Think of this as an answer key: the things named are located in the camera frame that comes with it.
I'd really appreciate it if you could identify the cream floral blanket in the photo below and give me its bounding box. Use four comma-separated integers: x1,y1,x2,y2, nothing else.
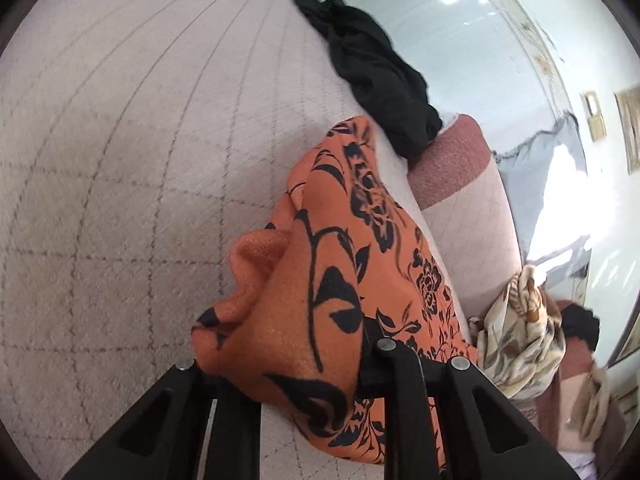
469,264,567,401

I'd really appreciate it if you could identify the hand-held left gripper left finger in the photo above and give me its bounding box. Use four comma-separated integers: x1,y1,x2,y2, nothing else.
62,360,262,480

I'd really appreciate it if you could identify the tan knit cloth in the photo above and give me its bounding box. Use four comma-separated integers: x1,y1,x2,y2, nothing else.
565,365,613,443

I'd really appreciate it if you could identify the black clothes pile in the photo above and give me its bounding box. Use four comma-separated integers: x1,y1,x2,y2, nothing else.
260,0,443,163

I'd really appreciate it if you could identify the pink quilted sofa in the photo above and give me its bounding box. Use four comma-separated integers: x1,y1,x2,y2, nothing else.
0,0,601,480

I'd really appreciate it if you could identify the grey pillow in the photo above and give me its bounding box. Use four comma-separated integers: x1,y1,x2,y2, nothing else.
492,110,593,273

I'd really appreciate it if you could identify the orange floral shirt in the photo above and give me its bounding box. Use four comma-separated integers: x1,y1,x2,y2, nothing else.
190,116,481,471

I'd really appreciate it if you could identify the black cloth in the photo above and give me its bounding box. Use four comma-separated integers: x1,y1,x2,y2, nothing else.
559,305,601,353

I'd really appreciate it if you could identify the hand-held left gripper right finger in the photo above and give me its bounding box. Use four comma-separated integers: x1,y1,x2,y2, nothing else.
359,320,581,480

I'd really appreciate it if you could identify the small framed wall picture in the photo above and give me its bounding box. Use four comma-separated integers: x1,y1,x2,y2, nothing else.
614,87,640,176

